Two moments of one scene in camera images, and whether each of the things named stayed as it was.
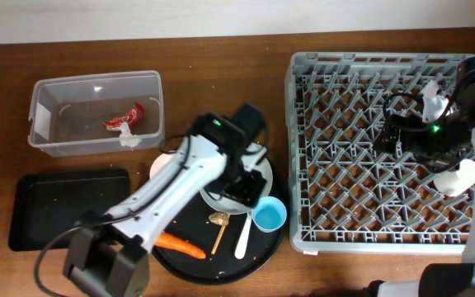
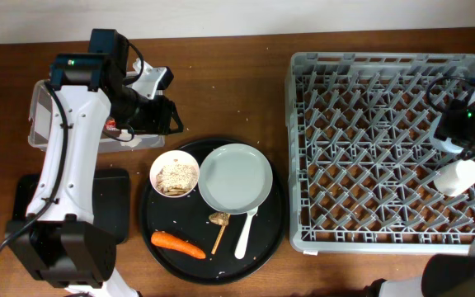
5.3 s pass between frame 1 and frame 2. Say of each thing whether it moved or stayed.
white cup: stayed
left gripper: moved
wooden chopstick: stayed
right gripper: moved
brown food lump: stayed
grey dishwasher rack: stayed
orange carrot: stayed
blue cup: moved
